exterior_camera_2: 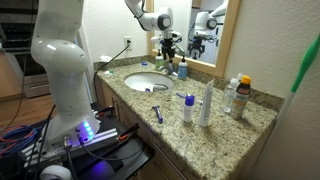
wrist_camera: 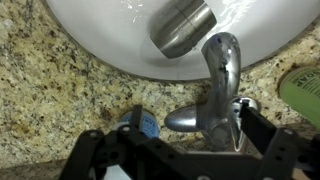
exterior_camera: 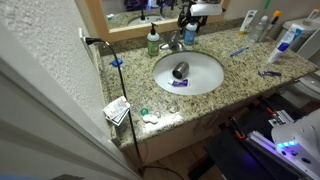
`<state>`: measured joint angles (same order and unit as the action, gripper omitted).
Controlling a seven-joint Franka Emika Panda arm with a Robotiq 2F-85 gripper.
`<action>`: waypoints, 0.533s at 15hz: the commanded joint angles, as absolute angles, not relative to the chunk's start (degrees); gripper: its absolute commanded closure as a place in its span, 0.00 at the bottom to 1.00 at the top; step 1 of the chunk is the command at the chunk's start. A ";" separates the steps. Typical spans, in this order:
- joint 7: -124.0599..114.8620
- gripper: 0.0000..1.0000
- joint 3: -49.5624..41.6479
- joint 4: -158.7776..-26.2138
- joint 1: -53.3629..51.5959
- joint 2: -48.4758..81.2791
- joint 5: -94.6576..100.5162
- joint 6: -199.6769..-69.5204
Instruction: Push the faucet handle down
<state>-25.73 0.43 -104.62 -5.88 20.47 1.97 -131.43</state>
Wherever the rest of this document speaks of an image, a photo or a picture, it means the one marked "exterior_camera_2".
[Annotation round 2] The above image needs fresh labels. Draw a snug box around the clear sanitizer pump bottle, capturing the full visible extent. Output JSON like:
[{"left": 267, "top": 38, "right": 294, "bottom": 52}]
[{"left": 221, "top": 72, "right": 244, "bottom": 114}]

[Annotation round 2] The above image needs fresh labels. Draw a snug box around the black orange clamp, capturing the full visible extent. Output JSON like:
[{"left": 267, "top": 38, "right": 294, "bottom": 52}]
[
  {"left": 94, "top": 105, "right": 116, "bottom": 118},
  {"left": 118, "top": 123, "right": 141, "bottom": 141}
]

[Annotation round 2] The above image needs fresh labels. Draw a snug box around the white bottle blue cap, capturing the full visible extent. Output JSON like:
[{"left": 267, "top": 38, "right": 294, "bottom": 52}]
[{"left": 182, "top": 94, "right": 196, "bottom": 124}]

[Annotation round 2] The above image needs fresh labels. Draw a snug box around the white oval sink basin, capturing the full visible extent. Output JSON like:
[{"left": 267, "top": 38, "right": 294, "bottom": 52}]
[{"left": 123, "top": 72, "right": 175, "bottom": 93}]

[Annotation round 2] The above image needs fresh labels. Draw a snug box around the green and white mop handle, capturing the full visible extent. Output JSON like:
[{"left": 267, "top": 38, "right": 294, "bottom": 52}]
[{"left": 253, "top": 33, "right": 320, "bottom": 168}]

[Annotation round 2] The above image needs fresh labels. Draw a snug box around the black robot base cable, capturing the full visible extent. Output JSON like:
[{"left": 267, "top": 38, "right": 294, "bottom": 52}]
[{"left": 78, "top": 134, "right": 145, "bottom": 162}]

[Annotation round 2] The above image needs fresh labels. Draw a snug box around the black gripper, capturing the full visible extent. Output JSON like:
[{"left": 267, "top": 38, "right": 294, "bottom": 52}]
[{"left": 160, "top": 38, "right": 177, "bottom": 63}]

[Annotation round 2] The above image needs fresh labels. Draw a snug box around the blue soap pump bottle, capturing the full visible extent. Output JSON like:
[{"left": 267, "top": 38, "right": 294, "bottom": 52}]
[{"left": 177, "top": 54, "right": 189, "bottom": 80}]

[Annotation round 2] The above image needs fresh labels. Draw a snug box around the black hanging cable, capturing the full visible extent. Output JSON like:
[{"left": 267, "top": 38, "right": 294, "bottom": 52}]
[{"left": 23, "top": 103, "right": 57, "bottom": 180}]

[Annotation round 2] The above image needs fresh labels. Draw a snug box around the black cart platform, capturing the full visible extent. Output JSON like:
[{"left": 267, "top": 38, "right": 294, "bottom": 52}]
[{"left": 66, "top": 103, "right": 155, "bottom": 180}]

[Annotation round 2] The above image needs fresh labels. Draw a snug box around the tall white standing tube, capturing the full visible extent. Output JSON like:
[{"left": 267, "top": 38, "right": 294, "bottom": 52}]
[{"left": 198, "top": 79, "right": 215, "bottom": 128}]

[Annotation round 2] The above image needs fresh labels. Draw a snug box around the green soap pump bottle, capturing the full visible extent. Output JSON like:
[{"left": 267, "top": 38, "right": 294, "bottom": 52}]
[{"left": 154, "top": 49, "right": 165, "bottom": 71}]

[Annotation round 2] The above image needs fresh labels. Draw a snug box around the stainless steel oven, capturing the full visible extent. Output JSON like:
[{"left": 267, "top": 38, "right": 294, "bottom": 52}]
[{"left": 0, "top": 0, "right": 54, "bottom": 99}]

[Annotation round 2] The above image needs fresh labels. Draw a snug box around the black power cable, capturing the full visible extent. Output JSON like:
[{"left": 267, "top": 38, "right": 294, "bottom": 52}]
[{"left": 92, "top": 41, "right": 132, "bottom": 111}]

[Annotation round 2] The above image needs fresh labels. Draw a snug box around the blue and orange cable bundle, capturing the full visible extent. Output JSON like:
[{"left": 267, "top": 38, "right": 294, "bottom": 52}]
[{"left": 0, "top": 124, "right": 40, "bottom": 158}]

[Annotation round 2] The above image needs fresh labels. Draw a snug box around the white crumpled tissue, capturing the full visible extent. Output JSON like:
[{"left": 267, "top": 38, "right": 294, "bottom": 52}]
[{"left": 98, "top": 54, "right": 113, "bottom": 64}]

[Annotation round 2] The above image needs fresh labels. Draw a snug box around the white wall outlet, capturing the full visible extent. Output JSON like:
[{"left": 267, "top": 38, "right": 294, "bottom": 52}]
[{"left": 123, "top": 35, "right": 133, "bottom": 51}]

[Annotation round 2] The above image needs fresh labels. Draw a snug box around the white round device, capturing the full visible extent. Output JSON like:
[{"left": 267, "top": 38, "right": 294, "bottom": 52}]
[{"left": 39, "top": 164, "right": 73, "bottom": 180}]

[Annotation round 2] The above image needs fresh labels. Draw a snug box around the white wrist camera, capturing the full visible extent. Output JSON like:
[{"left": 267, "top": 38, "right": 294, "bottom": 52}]
[{"left": 150, "top": 35, "right": 165, "bottom": 45}]

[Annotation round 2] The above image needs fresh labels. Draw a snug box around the blue razor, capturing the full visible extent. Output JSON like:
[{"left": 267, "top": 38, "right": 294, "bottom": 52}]
[{"left": 151, "top": 105, "right": 165, "bottom": 125}]

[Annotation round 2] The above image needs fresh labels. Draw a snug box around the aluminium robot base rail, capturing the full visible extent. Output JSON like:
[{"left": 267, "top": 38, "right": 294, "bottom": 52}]
[{"left": 19, "top": 128, "right": 120, "bottom": 168}]

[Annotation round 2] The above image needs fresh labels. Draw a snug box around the grey connector cable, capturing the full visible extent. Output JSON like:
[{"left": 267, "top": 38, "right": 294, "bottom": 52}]
[{"left": 62, "top": 134, "right": 79, "bottom": 180}]

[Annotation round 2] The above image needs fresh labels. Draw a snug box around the wood framed wall mirror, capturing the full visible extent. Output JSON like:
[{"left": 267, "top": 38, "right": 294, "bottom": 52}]
[{"left": 146, "top": 0, "right": 242, "bottom": 78}]

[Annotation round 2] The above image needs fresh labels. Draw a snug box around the wooden vanity cabinet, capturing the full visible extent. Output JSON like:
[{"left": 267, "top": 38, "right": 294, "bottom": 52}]
[{"left": 94, "top": 78, "right": 201, "bottom": 180}]

